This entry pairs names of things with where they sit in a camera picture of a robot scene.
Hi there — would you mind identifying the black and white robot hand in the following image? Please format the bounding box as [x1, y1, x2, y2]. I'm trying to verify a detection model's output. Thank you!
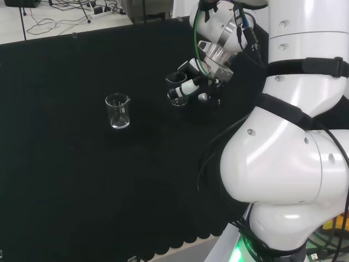
[165, 57, 222, 107]

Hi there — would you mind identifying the small clear glass beaker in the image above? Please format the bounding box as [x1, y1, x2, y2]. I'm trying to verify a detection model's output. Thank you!
[166, 73, 189, 107]

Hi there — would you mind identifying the clear glass beaker with spout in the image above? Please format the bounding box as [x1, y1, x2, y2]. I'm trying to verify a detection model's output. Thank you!
[105, 93, 131, 130]

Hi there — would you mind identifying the white power strip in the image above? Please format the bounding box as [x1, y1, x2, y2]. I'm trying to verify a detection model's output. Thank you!
[91, 9, 128, 20]

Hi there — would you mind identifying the black table cloth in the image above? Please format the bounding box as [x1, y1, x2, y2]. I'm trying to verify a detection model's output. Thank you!
[0, 15, 269, 262]

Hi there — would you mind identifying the black box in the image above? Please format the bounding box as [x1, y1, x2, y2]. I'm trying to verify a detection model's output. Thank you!
[3, 0, 42, 9]

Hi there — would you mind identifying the green cable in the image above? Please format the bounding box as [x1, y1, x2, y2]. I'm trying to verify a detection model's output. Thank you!
[193, 1, 219, 81]

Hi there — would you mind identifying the white loose cable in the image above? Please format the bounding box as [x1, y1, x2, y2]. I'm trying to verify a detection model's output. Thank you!
[26, 15, 92, 35]

